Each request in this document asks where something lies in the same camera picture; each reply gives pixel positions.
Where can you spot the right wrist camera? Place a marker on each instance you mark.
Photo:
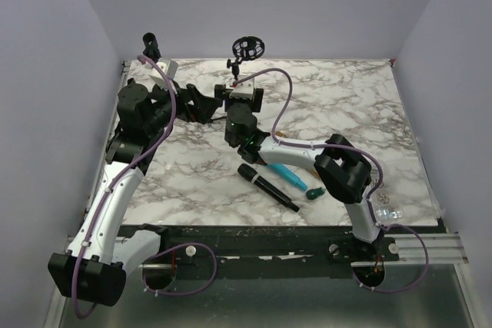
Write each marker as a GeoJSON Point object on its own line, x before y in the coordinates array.
{"type": "Point", "coordinates": [243, 90]}

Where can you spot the black tripod mic stand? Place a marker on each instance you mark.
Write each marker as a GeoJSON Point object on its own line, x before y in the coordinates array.
{"type": "Point", "coordinates": [247, 48]}

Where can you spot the clear plastic screw box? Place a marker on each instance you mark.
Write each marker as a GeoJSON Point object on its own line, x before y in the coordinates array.
{"type": "Point", "coordinates": [385, 209]}

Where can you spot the green handled screwdriver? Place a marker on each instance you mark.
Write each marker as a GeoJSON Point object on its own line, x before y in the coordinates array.
{"type": "Point", "coordinates": [314, 193]}

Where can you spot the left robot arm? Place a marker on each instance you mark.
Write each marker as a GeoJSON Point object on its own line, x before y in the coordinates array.
{"type": "Point", "coordinates": [95, 266]}

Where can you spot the blue microphone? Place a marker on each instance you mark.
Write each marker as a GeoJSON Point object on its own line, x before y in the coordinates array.
{"type": "Point", "coordinates": [288, 175]}

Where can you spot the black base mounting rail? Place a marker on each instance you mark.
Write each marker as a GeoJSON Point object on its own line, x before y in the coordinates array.
{"type": "Point", "coordinates": [255, 252]}

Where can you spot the black microphone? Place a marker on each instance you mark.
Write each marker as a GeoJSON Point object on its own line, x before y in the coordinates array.
{"type": "Point", "coordinates": [253, 177]}

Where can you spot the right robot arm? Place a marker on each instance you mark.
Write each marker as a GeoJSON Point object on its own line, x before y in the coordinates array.
{"type": "Point", "coordinates": [344, 171]}

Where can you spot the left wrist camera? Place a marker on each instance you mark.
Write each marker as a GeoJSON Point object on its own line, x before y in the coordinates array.
{"type": "Point", "coordinates": [168, 67]}

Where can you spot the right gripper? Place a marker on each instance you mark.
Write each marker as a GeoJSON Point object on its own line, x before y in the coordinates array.
{"type": "Point", "coordinates": [220, 91]}

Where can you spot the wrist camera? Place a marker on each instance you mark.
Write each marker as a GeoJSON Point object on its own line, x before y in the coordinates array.
{"type": "Point", "coordinates": [168, 67]}
{"type": "Point", "coordinates": [243, 90]}

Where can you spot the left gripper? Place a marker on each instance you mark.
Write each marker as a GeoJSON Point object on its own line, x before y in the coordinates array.
{"type": "Point", "coordinates": [203, 108]}

